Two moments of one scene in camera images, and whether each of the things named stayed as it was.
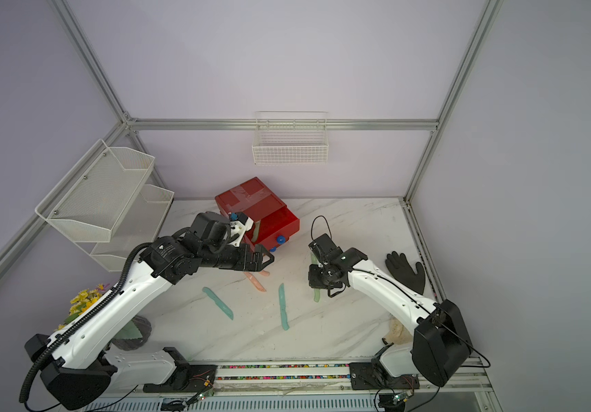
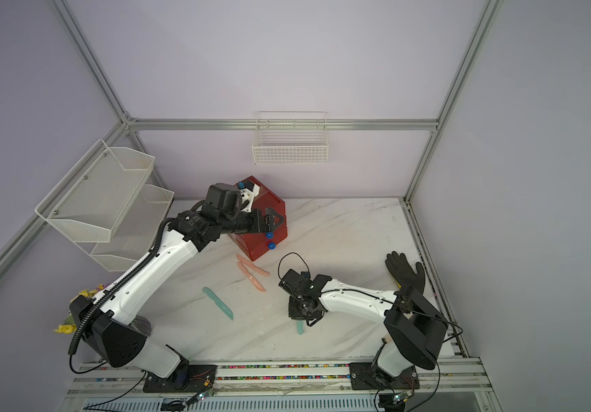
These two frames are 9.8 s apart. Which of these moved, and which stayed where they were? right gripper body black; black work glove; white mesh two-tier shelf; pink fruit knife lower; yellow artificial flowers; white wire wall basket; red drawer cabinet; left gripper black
Moved: left gripper black; right gripper body black; red drawer cabinet
Stayed: white wire wall basket; white mesh two-tier shelf; black work glove; yellow artificial flowers; pink fruit knife lower
